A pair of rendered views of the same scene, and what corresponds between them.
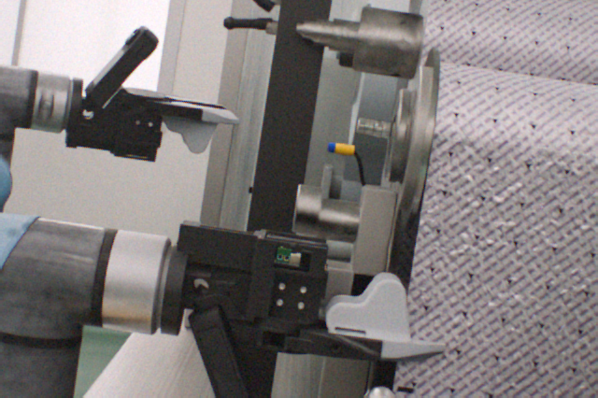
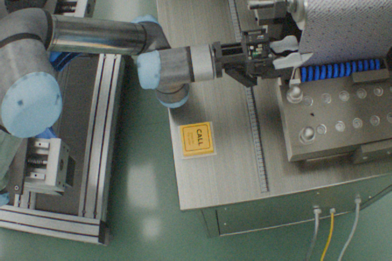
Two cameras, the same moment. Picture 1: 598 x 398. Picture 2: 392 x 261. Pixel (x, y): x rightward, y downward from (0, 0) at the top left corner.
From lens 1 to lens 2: 1.02 m
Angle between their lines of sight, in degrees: 68
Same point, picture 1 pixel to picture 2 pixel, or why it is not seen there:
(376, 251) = (282, 13)
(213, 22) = not seen: outside the picture
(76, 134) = not seen: outside the picture
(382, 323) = (292, 61)
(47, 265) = (172, 82)
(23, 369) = (173, 96)
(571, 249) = (354, 30)
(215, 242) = (230, 58)
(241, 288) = (241, 61)
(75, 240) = (179, 71)
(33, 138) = not seen: outside the picture
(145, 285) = (209, 77)
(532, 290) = (340, 38)
